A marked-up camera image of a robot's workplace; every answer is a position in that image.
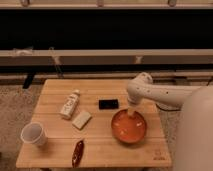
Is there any orange ceramic bowl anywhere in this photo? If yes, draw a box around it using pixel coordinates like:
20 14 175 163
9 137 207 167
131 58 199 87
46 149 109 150
111 109 147 144

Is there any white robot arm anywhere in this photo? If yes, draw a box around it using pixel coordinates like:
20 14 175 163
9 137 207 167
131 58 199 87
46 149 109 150
126 72 213 171

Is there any black rectangular phone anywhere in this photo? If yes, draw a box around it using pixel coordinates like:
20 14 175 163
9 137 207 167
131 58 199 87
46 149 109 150
99 99 119 109

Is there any beige rectangular sponge block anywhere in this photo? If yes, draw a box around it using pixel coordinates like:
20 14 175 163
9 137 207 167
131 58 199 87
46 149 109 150
72 111 92 130

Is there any wooden table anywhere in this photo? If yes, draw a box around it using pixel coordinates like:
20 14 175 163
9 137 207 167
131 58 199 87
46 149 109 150
16 79 171 168

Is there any white plastic bottle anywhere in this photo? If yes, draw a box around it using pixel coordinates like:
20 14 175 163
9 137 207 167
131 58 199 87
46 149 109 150
60 89 80 119

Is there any white paper cup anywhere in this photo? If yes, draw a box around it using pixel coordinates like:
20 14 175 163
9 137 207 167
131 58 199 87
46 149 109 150
20 122 47 146

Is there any grey metal rail shelf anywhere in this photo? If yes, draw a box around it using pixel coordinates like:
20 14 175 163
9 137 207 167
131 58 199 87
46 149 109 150
0 49 213 66

